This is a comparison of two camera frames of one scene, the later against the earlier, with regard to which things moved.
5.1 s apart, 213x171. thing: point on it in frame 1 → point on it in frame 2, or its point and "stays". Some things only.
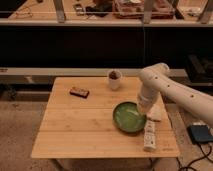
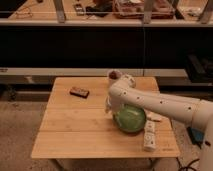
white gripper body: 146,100 → 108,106
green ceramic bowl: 128,118 stays
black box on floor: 199,133 stays
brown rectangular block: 83,93 stays
